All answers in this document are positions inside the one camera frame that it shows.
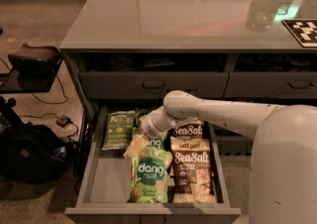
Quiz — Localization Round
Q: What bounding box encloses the grey bottom right drawer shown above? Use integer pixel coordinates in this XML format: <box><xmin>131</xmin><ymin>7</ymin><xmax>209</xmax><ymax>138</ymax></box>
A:
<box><xmin>216</xmin><ymin>136</ymin><xmax>253</xmax><ymax>156</ymax></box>

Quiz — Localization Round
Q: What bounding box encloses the grey top right drawer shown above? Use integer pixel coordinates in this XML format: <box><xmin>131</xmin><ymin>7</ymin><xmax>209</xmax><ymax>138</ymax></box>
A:
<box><xmin>224</xmin><ymin>72</ymin><xmax>317</xmax><ymax>99</ymax></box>

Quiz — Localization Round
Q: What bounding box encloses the grey counter cabinet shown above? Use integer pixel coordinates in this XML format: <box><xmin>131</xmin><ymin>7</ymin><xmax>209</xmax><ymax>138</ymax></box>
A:
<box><xmin>59</xmin><ymin>0</ymin><xmax>317</xmax><ymax>224</ymax></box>

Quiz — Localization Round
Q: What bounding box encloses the brown Sea Salt bag front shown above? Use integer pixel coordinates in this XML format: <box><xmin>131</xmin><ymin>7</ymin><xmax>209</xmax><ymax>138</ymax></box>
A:
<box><xmin>170</xmin><ymin>137</ymin><xmax>216</xmax><ymax>203</ymax></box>

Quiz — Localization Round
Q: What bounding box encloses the grey top left drawer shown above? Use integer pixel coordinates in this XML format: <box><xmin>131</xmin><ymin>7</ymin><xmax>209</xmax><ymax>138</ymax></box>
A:
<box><xmin>79</xmin><ymin>71</ymin><xmax>228</xmax><ymax>99</ymax></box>

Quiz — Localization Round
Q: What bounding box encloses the black power adapter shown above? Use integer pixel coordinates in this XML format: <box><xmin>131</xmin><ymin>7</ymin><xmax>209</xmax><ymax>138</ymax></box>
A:
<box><xmin>55</xmin><ymin>115</ymin><xmax>70</xmax><ymax>128</ymax></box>

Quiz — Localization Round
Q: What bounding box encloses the black white checker tag board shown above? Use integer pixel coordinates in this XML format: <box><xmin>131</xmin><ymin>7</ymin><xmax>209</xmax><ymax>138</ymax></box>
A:
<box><xmin>282</xmin><ymin>19</ymin><xmax>317</xmax><ymax>48</ymax></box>

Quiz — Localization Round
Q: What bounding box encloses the brown Sea Salt bag back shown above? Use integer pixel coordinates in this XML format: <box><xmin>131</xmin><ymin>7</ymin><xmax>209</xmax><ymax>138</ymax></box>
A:
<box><xmin>170</xmin><ymin>120</ymin><xmax>204</xmax><ymax>140</ymax></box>

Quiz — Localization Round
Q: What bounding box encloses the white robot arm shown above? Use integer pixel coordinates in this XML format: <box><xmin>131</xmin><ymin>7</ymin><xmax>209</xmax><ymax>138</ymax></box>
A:
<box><xmin>141</xmin><ymin>90</ymin><xmax>317</xmax><ymax>224</ymax></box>

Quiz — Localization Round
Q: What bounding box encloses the green jalapeno Kettle chip bag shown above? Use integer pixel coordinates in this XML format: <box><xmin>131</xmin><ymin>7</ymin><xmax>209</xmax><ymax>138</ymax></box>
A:
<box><xmin>102</xmin><ymin>111</ymin><xmax>135</xmax><ymax>151</ymax></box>

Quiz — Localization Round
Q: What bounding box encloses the black backpack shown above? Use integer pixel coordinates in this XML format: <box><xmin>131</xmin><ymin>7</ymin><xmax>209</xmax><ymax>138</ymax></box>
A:
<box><xmin>0</xmin><ymin>125</ymin><xmax>71</xmax><ymax>183</ymax></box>

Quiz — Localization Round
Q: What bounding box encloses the green Dang bag front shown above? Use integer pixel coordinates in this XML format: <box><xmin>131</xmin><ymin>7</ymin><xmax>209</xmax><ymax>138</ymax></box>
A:
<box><xmin>131</xmin><ymin>147</ymin><xmax>172</xmax><ymax>203</ymax></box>

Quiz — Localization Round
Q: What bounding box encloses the dark side table device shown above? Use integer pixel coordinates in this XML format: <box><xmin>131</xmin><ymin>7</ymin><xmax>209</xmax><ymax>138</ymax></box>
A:
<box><xmin>0</xmin><ymin>44</ymin><xmax>62</xmax><ymax>93</ymax></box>

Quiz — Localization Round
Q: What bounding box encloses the brown sea salt bag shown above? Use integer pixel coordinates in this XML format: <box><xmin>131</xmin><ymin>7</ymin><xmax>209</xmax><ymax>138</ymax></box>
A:
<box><xmin>170</xmin><ymin>120</ymin><xmax>204</xmax><ymax>140</ymax></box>
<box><xmin>170</xmin><ymin>137</ymin><xmax>216</xmax><ymax>203</ymax></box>

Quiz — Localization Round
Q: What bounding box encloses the open grey middle drawer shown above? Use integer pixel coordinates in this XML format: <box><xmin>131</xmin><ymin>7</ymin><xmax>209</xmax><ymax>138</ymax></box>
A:
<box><xmin>65</xmin><ymin>107</ymin><xmax>241</xmax><ymax>224</ymax></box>

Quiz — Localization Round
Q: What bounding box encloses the grey middle right drawer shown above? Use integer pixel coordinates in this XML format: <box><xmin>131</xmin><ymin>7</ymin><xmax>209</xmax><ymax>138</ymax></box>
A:
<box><xmin>215</xmin><ymin>122</ymin><xmax>256</xmax><ymax>139</ymax></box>

